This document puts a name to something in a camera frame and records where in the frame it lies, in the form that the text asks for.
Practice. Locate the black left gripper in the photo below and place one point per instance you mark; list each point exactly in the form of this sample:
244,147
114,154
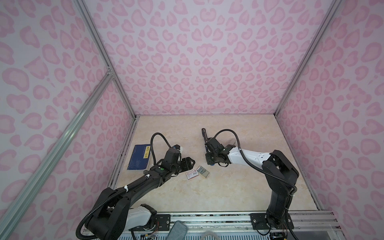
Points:
187,163

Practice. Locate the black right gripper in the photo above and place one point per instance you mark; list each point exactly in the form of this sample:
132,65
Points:
209,161

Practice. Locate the red white staple box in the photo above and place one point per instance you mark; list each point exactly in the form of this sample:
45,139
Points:
192,174

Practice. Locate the silver staple tray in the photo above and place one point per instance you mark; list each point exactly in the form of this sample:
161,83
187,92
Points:
202,171

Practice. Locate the blue black stapler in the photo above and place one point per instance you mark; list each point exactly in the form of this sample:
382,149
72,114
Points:
205,137

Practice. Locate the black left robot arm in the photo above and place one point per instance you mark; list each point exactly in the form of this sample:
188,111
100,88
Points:
112,213

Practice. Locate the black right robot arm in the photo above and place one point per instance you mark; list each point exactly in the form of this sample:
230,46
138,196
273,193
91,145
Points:
280,173

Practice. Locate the dark blue booklet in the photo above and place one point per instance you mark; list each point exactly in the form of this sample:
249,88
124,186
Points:
140,157

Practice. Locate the grey cloth pad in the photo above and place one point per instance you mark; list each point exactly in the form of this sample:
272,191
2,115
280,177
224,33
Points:
178,231

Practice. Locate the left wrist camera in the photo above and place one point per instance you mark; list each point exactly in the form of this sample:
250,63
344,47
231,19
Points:
178,147

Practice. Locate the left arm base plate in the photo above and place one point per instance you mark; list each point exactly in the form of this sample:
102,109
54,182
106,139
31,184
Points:
161,222

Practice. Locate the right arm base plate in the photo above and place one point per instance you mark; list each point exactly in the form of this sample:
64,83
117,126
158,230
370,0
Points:
260,222

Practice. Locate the aluminium front rail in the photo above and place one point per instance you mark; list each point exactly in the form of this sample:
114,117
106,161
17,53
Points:
309,225

